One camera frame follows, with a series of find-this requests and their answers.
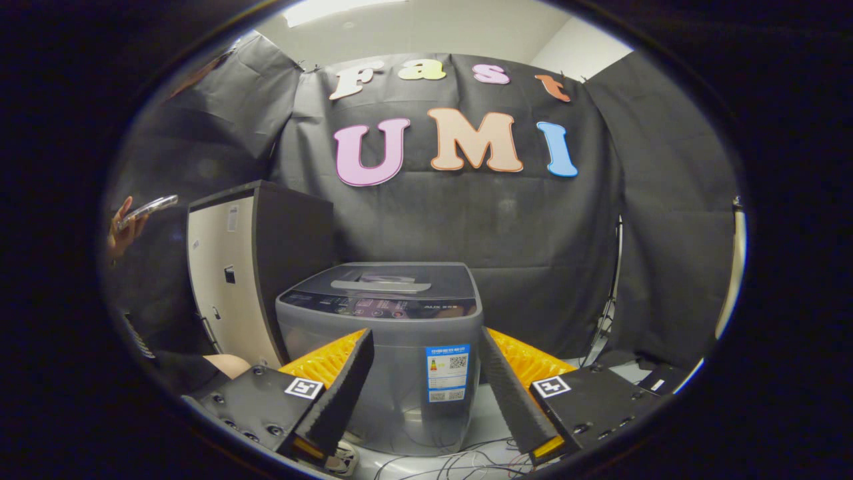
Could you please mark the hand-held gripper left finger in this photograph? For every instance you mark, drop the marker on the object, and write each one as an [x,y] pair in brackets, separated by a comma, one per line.
[346,393]

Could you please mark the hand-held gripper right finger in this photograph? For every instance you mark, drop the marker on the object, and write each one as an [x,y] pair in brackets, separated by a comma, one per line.
[513,393]

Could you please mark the grey washing machine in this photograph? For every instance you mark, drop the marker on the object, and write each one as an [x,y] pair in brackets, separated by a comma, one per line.
[400,360]

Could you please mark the dark washing machine lid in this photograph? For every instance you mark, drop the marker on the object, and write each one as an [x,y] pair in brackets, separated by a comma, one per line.
[446,283]

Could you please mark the patterned shoe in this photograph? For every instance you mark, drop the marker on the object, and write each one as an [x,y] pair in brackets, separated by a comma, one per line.
[343,460]

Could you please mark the black light stand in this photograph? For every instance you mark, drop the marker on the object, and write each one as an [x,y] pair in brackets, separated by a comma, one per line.
[608,320]

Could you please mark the beige cabinet with dark side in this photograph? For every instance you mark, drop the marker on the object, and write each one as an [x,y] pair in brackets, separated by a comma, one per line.
[293,246]

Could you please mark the black backdrop cloth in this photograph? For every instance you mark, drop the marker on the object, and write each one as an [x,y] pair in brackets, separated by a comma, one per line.
[520,220]

